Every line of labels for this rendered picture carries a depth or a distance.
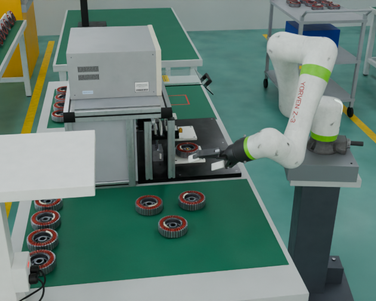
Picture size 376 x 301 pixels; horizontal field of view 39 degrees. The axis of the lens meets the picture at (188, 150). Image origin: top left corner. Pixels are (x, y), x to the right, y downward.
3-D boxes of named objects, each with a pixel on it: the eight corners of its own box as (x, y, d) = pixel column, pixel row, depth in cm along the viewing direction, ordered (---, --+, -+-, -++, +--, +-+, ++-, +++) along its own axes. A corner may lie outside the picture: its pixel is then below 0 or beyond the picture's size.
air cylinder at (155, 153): (162, 153, 259) (161, 143, 257) (163, 160, 253) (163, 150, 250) (151, 154, 258) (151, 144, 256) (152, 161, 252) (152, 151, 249)
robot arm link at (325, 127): (308, 127, 260) (313, 90, 251) (341, 134, 253) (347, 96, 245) (300, 137, 250) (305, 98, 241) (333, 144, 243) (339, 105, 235)
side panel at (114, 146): (135, 183, 238) (132, 116, 224) (135, 186, 236) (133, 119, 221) (71, 187, 234) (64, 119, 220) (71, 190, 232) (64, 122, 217)
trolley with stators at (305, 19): (316, 83, 578) (327, -13, 532) (356, 120, 489) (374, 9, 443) (262, 86, 569) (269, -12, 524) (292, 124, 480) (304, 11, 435)
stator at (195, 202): (209, 200, 225) (209, 193, 224) (198, 214, 216) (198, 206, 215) (185, 194, 229) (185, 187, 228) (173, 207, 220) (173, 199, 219)
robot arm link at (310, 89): (293, 74, 211) (316, 73, 202) (310, 86, 218) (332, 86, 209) (265, 161, 205) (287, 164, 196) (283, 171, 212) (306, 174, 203)
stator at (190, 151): (195, 147, 263) (196, 140, 261) (201, 157, 253) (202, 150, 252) (173, 149, 261) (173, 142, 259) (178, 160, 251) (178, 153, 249)
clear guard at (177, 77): (205, 79, 286) (205, 68, 283) (213, 95, 265) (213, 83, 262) (144, 81, 282) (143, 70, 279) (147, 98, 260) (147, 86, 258)
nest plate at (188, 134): (192, 128, 286) (192, 125, 286) (197, 140, 273) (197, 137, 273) (164, 129, 284) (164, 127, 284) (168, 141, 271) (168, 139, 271)
